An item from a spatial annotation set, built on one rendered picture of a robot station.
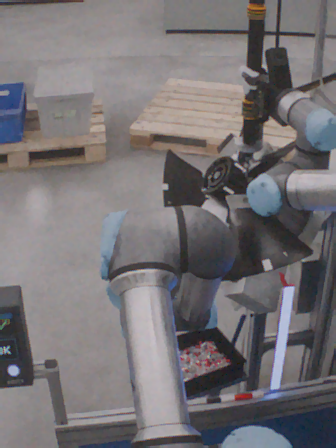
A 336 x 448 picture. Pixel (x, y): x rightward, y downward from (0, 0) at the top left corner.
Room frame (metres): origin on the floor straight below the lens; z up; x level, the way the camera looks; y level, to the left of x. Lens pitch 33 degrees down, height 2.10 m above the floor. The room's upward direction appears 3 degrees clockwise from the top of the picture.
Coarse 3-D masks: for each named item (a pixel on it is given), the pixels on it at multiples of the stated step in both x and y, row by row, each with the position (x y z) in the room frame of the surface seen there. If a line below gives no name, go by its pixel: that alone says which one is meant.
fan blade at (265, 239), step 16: (240, 208) 1.47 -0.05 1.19; (240, 224) 1.41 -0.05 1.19; (256, 224) 1.41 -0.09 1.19; (272, 224) 1.42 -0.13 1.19; (240, 240) 1.36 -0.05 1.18; (256, 240) 1.35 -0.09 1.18; (272, 240) 1.36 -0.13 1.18; (288, 240) 1.36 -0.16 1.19; (240, 256) 1.31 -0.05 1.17; (256, 256) 1.30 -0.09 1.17; (272, 256) 1.30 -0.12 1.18; (304, 256) 1.29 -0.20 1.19; (240, 272) 1.26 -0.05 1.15; (256, 272) 1.26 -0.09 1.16
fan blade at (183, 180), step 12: (168, 156) 1.87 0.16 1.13; (168, 168) 1.84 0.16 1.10; (180, 168) 1.79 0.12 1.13; (192, 168) 1.73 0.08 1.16; (168, 180) 1.83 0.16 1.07; (180, 180) 1.77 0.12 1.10; (192, 180) 1.73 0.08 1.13; (168, 192) 1.81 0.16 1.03; (180, 192) 1.76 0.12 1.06; (192, 192) 1.72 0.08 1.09; (180, 204) 1.76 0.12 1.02; (192, 204) 1.72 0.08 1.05
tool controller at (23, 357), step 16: (0, 288) 1.06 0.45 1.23; (16, 288) 1.06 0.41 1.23; (0, 304) 0.98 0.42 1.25; (16, 304) 0.98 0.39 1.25; (0, 320) 0.96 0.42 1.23; (16, 320) 0.97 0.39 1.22; (0, 336) 0.95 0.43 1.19; (16, 336) 0.96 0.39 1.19; (0, 352) 0.94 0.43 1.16; (16, 352) 0.95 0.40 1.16; (0, 368) 0.93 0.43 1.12; (32, 368) 0.98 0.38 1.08; (0, 384) 0.92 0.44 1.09; (16, 384) 0.92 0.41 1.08; (32, 384) 0.94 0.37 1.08
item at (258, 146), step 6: (258, 120) 1.52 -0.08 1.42; (264, 120) 1.52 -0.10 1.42; (258, 126) 1.52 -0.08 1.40; (258, 132) 1.52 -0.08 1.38; (240, 138) 1.53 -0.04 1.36; (258, 138) 1.52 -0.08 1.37; (234, 144) 1.51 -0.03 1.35; (240, 144) 1.50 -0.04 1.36; (246, 144) 1.50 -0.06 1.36; (252, 144) 1.50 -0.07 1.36; (258, 144) 1.50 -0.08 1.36; (240, 150) 1.48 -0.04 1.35; (246, 150) 1.48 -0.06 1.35; (252, 150) 1.48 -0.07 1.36; (258, 150) 1.48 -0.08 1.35
